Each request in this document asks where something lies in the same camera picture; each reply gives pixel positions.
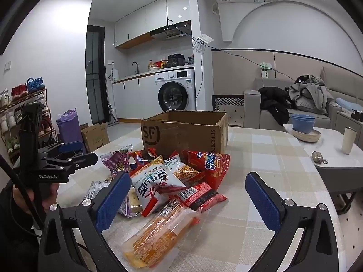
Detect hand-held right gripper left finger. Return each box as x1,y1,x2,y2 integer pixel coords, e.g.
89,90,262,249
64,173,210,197
37,171,132,272

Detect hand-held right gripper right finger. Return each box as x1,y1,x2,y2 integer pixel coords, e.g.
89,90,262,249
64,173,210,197
245,171,339,272

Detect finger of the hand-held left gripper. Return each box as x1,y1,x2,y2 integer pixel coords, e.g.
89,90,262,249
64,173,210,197
38,141,86,159
42,152,98,176

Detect silver snack packet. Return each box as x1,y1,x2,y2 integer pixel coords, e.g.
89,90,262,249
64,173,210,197
85,180,114,205

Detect clear cracker packet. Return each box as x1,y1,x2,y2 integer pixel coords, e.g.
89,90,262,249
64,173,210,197
118,187,143,218

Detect purple cartoon snack packet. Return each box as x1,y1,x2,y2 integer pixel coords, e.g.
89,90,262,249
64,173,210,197
101,150,133,174

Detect orange bread bag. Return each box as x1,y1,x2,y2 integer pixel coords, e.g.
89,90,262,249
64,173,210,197
130,156,188,218

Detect red cookie packet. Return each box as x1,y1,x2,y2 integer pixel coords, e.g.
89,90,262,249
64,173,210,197
172,183,228,212
129,149,164,173

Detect orange clear long packet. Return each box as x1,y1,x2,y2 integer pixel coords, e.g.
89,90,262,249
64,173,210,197
121,201,202,270

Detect red ring snack packet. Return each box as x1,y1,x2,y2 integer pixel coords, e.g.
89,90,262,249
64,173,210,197
186,150,231,191

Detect white crispy noodle packet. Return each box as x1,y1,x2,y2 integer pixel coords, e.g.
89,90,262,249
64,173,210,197
163,154,205,188

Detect brown cardboard box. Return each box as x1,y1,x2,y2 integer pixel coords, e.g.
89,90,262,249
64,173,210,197
141,110,229,159

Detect person's left hand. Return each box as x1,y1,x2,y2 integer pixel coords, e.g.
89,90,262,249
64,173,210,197
11,183,61,209

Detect purple bag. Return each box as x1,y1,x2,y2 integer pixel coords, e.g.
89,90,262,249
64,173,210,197
56,108,86,154

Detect small printed cardboard box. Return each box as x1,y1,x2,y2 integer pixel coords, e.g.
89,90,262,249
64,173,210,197
81,123,110,153

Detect wooden shoe rack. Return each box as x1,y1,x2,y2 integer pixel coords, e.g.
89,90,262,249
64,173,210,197
0,88,57,160

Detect shoe rack with shoes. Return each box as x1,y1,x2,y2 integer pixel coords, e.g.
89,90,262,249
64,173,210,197
0,77,57,159

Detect floor mop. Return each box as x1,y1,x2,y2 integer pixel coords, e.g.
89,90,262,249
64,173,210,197
107,103,118,123

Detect key fob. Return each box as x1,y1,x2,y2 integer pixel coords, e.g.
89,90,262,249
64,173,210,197
312,151,328,165

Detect dark glass door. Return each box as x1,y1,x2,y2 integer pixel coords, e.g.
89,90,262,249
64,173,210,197
85,25,106,128

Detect white kitchen base cabinets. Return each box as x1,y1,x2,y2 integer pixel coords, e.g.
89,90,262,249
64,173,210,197
112,74,159,121

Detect stacked beige plates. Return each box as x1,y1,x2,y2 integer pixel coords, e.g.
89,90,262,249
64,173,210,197
292,129,321,143

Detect white coffee table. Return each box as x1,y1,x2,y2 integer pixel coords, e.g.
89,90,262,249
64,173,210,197
282,123,363,213

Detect stacked blue bowls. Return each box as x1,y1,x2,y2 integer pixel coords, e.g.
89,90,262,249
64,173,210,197
291,114,316,134

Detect black jacket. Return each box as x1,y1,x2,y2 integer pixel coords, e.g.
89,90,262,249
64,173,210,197
259,86,291,126

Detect cream tumbler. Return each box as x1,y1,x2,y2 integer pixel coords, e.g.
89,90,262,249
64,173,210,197
342,126,356,155

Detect grey sofa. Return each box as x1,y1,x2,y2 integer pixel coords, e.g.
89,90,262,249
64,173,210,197
244,66,363,132

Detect grey clothes pile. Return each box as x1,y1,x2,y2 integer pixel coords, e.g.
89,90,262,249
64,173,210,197
288,74,335,115

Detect food items on washer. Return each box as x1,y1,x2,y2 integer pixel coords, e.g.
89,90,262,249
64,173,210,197
148,59,168,71

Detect white washing machine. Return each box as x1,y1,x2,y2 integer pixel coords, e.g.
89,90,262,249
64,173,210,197
154,68,197,112

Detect light blue pillow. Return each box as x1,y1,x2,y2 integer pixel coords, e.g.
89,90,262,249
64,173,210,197
336,98,363,112

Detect black pressure cooker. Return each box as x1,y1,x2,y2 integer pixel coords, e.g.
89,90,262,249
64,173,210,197
168,54,186,66

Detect black range hood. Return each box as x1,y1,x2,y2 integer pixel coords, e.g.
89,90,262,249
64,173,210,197
150,20,192,41

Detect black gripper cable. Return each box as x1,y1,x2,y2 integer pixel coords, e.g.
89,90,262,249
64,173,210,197
0,154,47,236

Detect green wall socket charger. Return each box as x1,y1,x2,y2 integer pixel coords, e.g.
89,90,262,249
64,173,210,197
259,62,273,78

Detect white kitchen wall cabinets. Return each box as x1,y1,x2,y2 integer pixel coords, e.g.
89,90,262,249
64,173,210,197
115,0,190,49

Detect white wall power strip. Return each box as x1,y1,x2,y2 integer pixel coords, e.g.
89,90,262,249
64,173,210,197
192,34,214,53

